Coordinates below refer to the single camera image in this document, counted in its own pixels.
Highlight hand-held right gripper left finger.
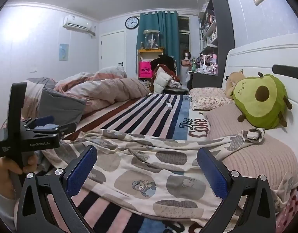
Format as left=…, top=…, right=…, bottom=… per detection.
left=17, top=145, right=98, bottom=233

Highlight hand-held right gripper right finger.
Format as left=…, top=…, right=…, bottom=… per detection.
left=197, top=148, right=277, bottom=233

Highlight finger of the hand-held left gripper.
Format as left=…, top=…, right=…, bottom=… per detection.
left=24, top=115, right=55, bottom=127
left=34, top=123, right=77, bottom=137

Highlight light blue cloth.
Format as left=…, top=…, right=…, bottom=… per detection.
left=34, top=124, right=60, bottom=130

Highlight bear print pants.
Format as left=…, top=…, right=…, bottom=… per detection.
left=41, top=127, right=266, bottom=220

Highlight person's left forearm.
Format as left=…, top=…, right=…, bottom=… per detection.
left=0, top=184, right=21, bottom=225

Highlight person's left hand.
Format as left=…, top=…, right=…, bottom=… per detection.
left=0, top=154, right=39, bottom=192

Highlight grey cloth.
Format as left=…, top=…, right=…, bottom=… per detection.
left=39, top=87, right=87, bottom=124

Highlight pink ribbed pillow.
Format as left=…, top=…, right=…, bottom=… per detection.
left=206, top=103, right=298, bottom=192

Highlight pink white duvet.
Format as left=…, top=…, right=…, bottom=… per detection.
left=22, top=65, right=152, bottom=124

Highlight floral pillow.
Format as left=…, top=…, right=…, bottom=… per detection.
left=189, top=87, right=234, bottom=111

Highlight avocado plush toy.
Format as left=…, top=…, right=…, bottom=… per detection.
left=233, top=72, right=293, bottom=130

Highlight striped blanket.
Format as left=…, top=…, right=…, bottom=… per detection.
left=46, top=93, right=233, bottom=233

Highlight pink dotted bed sheet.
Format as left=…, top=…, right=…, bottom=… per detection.
left=275, top=189, right=298, bottom=233

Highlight white door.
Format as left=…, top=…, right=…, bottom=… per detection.
left=100, top=30, right=126, bottom=74

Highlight dark round stool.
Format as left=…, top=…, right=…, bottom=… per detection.
left=164, top=87, right=189, bottom=95

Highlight dark grey desk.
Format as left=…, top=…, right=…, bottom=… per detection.
left=189, top=70, right=223, bottom=89

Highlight orange plush toy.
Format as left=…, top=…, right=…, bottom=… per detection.
left=225, top=69, right=246, bottom=100

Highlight pink bag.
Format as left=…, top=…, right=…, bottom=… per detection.
left=139, top=61, right=153, bottom=79

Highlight white air conditioner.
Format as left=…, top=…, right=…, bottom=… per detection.
left=62, top=15, right=96, bottom=37

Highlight white puffer jacket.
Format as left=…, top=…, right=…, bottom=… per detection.
left=152, top=67, right=174, bottom=94

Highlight yellow shelf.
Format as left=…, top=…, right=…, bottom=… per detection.
left=137, top=49, right=164, bottom=79

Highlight dark clothes pile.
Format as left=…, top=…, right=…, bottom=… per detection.
left=150, top=55, right=181, bottom=83

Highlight wig on mannequin head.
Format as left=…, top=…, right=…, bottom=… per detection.
left=182, top=50, right=191, bottom=66

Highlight glass display case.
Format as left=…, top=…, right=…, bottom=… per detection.
left=143, top=30, right=160, bottom=50

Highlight white headboard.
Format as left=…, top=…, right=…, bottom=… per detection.
left=222, top=33, right=298, bottom=165

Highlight black headboard strip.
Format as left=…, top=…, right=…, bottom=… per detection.
left=272, top=64, right=298, bottom=78

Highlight teal curtain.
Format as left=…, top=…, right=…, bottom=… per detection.
left=135, top=10, right=180, bottom=78

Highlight window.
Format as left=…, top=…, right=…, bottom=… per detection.
left=178, top=17, right=190, bottom=54

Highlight dark grey bookshelf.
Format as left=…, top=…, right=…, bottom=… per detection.
left=198, top=0, right=235, bottom=89

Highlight blue wall poster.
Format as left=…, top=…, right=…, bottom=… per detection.
left=59, top=44, right=69, bottom=61

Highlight round wall clock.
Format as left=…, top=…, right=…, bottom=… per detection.
left=125, top=17, right=140, bottom=30

